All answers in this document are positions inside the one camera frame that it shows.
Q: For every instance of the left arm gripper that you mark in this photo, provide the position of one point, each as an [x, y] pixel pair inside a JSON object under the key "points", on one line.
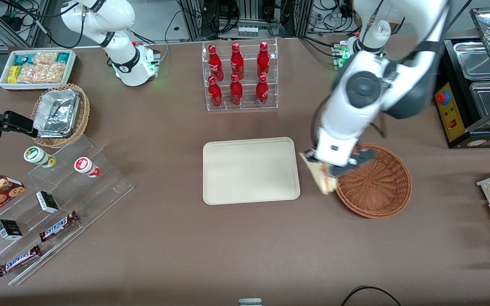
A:
{"points": [[309, 158]]}

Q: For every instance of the triangle sandwich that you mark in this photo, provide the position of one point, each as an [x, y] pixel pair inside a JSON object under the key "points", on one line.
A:
{"points": [[323, 180]]}

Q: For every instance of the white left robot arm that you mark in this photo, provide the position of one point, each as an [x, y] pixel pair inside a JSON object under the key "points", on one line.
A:
{"points": [[343, 114]]}

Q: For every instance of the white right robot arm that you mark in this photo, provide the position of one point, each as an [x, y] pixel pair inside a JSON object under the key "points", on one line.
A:
{"points": [[117, 51]]}

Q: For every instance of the round brown wicker basket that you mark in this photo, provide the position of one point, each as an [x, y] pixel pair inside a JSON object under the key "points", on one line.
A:
{"points": [[377, 191]]}

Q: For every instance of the wicker basket with foil trays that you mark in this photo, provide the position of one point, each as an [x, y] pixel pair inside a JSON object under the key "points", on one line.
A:
{"points": [[84, 114]]}

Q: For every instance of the beige plastic tray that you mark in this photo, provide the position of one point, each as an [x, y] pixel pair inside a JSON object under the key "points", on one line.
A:
{"points": [[251, 170]]}

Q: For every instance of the white snack bin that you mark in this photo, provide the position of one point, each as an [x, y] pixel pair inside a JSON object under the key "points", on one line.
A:
{"points": [[4, 85]]}

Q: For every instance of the green lid cup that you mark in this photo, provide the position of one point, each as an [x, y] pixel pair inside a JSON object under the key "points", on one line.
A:
{"points": [[36, 155]]}

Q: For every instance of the stack of foil trays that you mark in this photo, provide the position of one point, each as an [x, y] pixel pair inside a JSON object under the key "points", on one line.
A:
{"points": [[58, 112]]}

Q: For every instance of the yellow snack packet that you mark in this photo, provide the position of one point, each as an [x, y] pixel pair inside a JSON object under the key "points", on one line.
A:
{"points": [[12, 74]]}

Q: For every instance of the large clear cracker bag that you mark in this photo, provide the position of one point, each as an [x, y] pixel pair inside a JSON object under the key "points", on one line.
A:
{"points": [[43, 73]]}

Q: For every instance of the teal snack packet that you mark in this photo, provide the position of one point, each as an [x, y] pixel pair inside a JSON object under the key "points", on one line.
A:
{"points": [[63, 57], [23, 58]]}

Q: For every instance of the small clear cracker bag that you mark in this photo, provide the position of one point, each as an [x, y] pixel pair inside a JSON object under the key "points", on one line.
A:
{"points": [[45, 58]]}

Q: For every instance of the red lid cup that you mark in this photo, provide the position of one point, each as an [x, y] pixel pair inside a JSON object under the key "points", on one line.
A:
{"points": [[85, 165]]}

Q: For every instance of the small black box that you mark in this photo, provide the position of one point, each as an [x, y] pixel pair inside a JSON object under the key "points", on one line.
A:
{"points": [[47, 202], [9, 229]]}

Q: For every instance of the red cola bottle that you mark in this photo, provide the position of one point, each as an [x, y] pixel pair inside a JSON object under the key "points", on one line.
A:
{"points": [[236, 92], [262, 92], [215, 63], [263, 59], [215, 94], [237, 61]]}

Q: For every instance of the clear acrylic bottle rack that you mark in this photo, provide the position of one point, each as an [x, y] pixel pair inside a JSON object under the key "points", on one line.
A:
{"points": [[249, 106]]}

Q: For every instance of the clear acrylic stepped display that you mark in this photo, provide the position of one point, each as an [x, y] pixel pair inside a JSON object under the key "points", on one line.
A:
{"points": [[96, 195]]}

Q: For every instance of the snickers bar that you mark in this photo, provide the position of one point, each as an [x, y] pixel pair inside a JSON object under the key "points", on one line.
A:
{"points": [[58, 226], [18, 260]]}

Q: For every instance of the black food warmer cabinet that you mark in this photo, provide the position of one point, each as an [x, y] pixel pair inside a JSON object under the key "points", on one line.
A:
{"points": [[455, 110]]}

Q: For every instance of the white power strip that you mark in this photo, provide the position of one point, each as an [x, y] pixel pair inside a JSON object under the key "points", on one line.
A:
{"points": [[247, 30]]}

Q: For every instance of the grey device at table edge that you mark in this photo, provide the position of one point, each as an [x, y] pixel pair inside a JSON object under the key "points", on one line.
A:
{"points": [[250, 302]]}

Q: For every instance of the aluminium frame rack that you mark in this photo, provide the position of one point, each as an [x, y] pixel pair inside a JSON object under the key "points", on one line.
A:
{"points": [[194, 21], [36, 12]]}

